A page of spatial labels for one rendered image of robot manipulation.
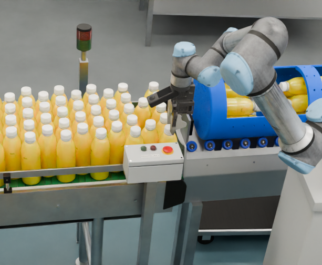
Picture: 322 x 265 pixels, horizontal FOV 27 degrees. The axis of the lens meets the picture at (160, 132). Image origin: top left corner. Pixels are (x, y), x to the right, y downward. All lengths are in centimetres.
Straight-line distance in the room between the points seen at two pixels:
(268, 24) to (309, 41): 381
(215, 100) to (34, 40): 293
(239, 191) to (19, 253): 124
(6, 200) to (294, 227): 105
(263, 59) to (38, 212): 113
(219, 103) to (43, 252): 141
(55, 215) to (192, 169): 58
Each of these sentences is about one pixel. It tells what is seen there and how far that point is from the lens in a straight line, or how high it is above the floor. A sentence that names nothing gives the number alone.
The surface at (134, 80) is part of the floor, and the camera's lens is 480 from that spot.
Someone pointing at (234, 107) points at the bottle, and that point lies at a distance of 259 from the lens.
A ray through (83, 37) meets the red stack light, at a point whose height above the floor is 123.
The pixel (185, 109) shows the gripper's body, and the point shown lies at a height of 120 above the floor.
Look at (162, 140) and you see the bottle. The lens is 248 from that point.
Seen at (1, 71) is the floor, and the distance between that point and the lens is 488.
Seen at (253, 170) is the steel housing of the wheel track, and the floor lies 84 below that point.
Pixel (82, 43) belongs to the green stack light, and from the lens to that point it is 278.
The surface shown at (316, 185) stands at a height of 115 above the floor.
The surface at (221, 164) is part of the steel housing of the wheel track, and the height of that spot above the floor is 88.
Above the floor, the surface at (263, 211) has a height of 15.
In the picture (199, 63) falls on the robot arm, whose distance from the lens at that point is 223.
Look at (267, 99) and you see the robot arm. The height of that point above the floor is 153.
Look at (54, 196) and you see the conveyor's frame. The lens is 251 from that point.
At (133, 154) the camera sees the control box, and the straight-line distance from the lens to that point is 234.
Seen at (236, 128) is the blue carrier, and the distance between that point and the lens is 258.
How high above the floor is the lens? 256
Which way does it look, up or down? 37 degrees down
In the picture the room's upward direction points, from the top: 6 degrees clockwise
